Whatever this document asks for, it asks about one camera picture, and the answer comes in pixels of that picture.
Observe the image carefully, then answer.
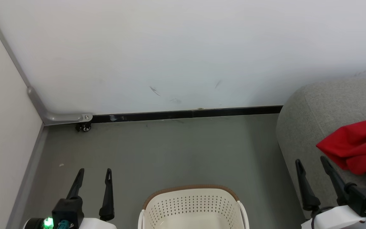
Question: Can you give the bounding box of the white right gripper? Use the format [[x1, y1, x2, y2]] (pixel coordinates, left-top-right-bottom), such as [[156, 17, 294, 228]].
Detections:
[[295, 156, 366, 229]]

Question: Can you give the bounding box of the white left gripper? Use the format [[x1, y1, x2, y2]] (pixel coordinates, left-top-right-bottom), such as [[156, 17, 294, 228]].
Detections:
[[66, 168, 117, 229]]

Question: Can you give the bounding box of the red garment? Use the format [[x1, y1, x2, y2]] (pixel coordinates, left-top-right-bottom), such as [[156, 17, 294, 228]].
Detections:
[[316, 115, 366, 176]]

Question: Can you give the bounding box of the white basket with brown rim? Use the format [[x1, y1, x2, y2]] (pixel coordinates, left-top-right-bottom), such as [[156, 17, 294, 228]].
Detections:
[[138, 184, 250, 229]]

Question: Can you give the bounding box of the grey skirting strip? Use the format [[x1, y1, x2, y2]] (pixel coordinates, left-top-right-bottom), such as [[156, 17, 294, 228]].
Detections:
[[7, 125, 48, 229]]

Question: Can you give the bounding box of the grey fabric sofa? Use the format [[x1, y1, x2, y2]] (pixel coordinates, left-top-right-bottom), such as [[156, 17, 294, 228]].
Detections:
[[276, 76, 366, 220]]

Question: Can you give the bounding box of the small black caster wheel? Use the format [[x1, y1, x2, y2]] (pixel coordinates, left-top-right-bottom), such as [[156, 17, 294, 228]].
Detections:
[[75, 122, 92, 132]]

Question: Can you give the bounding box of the black baseboard strip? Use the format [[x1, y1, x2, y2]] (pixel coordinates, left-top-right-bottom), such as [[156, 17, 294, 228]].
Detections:
[[91, 106, 283, 124]]

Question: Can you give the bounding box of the silver metal frame bar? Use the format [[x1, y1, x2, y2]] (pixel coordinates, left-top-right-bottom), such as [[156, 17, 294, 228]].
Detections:
[[0, 0, 93, 126]]

